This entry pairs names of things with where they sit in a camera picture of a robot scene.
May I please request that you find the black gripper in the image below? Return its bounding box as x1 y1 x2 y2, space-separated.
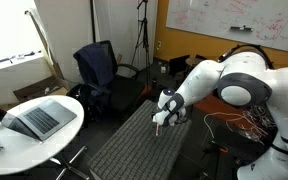
160 111 185 128

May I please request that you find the dark woven table mat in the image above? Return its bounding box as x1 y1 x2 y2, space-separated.
87 99 193 180

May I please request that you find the black flat monitor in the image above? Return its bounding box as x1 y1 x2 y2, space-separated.
168 54 191 78

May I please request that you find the black office chair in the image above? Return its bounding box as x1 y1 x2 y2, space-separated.
67 39 149 119

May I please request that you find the dark blue cloth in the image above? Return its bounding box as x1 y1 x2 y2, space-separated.
72 41 115 90

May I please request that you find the black whiteboard eraser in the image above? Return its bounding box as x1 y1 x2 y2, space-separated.
229 24 254 33

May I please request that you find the black vertical pole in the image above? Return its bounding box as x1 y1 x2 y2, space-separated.
89 0 97 44

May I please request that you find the grey open laptop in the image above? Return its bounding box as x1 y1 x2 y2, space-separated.
0 97 78 142

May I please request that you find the open cardboard box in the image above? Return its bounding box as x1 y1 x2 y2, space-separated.
13 75 70 103

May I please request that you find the leaning beige board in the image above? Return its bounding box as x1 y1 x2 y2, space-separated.
24 8 66 82

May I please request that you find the round white table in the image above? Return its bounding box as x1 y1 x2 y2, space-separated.
0 94 92 180

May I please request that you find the white window counter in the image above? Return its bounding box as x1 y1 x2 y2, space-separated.
0 49 54 106

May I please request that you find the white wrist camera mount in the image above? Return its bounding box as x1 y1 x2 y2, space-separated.
151 110 167 127

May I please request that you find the white loose cable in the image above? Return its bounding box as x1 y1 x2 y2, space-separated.
202 111 249 140

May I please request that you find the black clamp with orange handle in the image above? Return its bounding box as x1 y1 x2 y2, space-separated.
201 139 230 160

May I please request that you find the tangle of thin cables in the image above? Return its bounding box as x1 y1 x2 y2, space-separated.
225 104 279 146

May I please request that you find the black camera tripod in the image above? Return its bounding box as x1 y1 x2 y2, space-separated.
130 0 152 85

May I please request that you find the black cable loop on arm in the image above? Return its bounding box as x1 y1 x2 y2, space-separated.
216 43 276 70

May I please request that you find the wall whiteboard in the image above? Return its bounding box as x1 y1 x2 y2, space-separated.
165 0 288 56

